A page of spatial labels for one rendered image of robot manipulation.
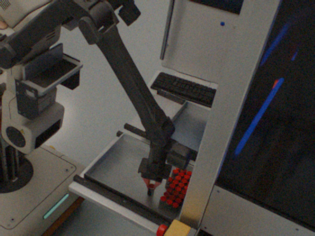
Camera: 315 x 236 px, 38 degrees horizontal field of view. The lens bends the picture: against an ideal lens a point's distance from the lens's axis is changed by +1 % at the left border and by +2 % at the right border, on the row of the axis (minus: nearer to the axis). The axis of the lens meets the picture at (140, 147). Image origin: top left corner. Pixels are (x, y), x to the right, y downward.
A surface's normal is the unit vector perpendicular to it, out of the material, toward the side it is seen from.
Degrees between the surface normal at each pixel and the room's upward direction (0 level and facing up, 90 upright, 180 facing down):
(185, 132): 0
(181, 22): 90
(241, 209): 90
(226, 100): 90
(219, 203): 90
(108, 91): 0
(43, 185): 0
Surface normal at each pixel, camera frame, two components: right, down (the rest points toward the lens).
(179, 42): -0.36, 0.61
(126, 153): 0.12, -0.72
